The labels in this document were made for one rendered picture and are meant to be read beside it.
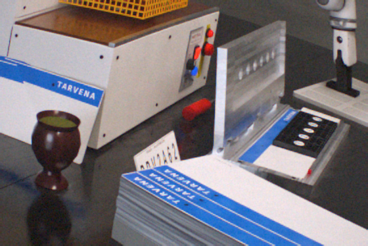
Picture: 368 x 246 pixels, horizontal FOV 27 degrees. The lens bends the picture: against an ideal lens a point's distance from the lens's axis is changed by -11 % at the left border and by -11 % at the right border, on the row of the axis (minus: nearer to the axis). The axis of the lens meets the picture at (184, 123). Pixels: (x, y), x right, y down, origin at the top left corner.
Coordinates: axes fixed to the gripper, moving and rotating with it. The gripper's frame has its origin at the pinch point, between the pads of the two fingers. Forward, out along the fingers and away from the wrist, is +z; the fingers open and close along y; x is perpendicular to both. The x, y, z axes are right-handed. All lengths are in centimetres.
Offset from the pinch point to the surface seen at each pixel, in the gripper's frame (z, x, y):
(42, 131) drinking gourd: -9, 12, -113
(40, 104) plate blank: -9, 25, -97
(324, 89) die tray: 1.7, 4.2, -6.1
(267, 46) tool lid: -14, 3, -49
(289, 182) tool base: 5, -14, -77
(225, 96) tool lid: -9, -2, -79
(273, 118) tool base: 0.8, 2.0, -48.5
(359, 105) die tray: 4.1, -7.4, -8.4
